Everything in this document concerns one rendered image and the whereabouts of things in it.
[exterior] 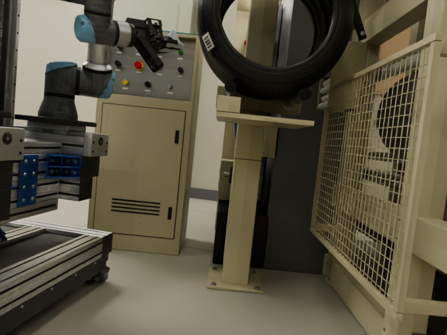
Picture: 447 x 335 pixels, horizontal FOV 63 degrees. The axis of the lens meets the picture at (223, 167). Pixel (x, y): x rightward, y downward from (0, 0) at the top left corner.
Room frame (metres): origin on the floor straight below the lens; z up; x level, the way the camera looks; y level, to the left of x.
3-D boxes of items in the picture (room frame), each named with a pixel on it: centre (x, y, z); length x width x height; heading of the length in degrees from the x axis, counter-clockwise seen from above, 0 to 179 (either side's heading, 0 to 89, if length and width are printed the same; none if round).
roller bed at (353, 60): (1.77, -0.51, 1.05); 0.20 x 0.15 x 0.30; 0
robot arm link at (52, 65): (1.51, 0.69, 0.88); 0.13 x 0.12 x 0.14; 109
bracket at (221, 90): (1.73, -0.13, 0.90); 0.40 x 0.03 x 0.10; 90
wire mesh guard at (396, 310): (1.32, -0.47, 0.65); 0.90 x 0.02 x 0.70; 0
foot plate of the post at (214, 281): (1.81, -0.11, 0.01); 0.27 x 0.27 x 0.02; 0
